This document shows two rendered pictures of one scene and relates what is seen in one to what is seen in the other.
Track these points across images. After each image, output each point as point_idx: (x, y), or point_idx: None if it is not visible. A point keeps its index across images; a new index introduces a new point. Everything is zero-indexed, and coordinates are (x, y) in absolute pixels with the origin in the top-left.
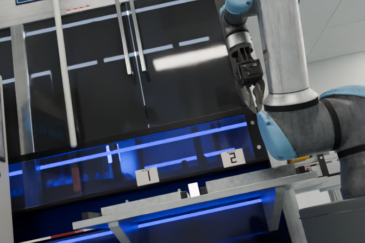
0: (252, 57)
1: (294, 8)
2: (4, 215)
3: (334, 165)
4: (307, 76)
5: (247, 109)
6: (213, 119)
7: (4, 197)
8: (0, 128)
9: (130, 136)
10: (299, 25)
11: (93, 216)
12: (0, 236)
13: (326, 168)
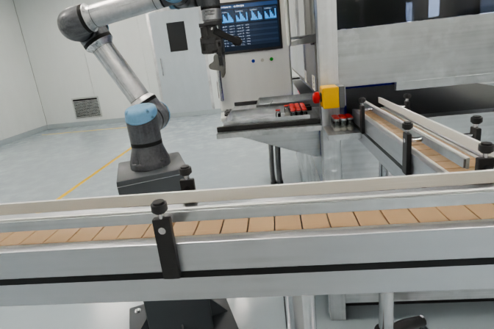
0: None
1: (104, 68)
2: (278, 79)
3: (367, 125)
4: (129, 97)
5: (314, 37)
6: (310, 40)
7: (280, 69)
8: (276, 28)
9: (303, 42)
10: (110, 75)
11: (242, 103)
12: (272, 91)
13: (361, 125)
